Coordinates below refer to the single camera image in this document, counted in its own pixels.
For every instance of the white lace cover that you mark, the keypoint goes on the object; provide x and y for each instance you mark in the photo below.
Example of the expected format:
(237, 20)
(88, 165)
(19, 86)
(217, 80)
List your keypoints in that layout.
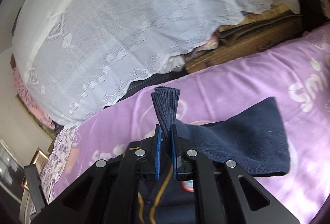
(78, 56)

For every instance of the pink floral cloth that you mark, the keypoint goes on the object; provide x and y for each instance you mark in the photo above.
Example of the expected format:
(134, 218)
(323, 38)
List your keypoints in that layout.
(42, 119)

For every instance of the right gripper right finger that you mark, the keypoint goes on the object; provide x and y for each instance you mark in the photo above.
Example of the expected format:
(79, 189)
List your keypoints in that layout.
(224, 192)

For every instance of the wooden picture frame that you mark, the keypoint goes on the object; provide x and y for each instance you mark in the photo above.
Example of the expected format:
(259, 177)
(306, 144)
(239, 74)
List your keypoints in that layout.
(40, 159)

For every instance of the navy blue knit cardigan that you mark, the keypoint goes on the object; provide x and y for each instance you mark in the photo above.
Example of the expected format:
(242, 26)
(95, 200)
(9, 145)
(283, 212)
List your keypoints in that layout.
(255, 139)

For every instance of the purple printed blanket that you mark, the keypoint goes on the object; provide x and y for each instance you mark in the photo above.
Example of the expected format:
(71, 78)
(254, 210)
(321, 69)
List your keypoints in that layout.
(295, 72)

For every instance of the purple floral bedsheet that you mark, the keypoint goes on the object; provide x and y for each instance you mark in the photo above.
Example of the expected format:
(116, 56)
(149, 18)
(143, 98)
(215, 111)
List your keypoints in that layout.
(57, 160)

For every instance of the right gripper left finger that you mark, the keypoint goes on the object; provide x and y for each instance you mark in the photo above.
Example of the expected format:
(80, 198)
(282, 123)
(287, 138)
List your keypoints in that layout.
(107, 192)

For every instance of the brown woven mat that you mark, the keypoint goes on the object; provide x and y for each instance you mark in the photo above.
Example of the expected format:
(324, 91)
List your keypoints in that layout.
(257, 33)

